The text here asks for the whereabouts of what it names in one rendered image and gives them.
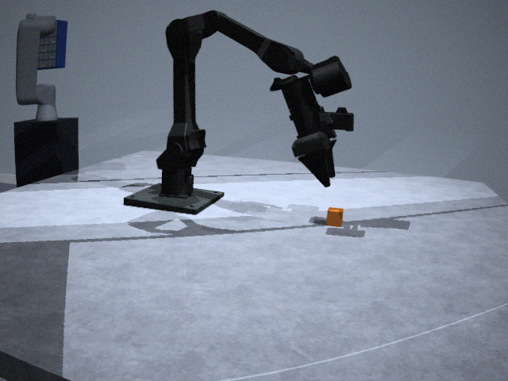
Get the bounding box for orange block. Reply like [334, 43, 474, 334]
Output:
[326, 207, 344, 227]

